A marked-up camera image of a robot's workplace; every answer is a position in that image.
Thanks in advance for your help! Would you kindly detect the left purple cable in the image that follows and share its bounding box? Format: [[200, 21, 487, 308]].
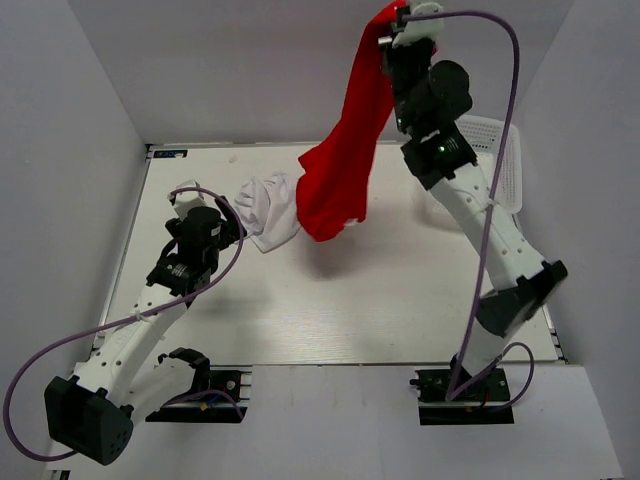
[[2, 187, 246, 461]]

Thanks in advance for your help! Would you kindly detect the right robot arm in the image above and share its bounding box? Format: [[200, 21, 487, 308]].
[[382, 38, 568, 401]]

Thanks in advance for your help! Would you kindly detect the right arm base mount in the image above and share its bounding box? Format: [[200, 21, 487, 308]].
[[409, 368, 514, 426]]

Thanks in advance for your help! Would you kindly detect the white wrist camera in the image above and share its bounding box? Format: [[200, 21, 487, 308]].
[[392, 0, 444, 48], [168, 191, 207, 220]]

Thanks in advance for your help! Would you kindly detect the white t shirt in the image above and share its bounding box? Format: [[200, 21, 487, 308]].
[[234, 172, 301, 254]]

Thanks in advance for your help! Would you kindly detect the blue table label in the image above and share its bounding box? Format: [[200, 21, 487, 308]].
[[153, 149, 188, 159]]

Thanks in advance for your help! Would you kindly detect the purple cable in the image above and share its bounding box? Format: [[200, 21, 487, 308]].
[[2, 187, 246, 461], [399, 10, 535, 411]]

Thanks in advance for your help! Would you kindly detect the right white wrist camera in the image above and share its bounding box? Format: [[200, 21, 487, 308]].
[[392, 0, 444, 48]]

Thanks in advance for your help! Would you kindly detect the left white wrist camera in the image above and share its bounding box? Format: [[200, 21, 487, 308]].
[[168, 191, 207, 220]]

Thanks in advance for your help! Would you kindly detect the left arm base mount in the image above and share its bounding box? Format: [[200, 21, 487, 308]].
[[145, 367, 253, 424]]

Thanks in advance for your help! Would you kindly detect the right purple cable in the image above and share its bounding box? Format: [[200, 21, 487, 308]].
[[399, 10, 535, 411]]

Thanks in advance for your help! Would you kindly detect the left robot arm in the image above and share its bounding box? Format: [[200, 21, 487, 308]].
[[44, 199, 244, 465]]

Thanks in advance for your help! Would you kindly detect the red t shirt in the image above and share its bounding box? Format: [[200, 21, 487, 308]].
[[295, 0, 441, 244]]

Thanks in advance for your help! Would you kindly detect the white plastic basket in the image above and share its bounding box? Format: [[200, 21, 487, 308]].
[[419, 115, 525, 231]]

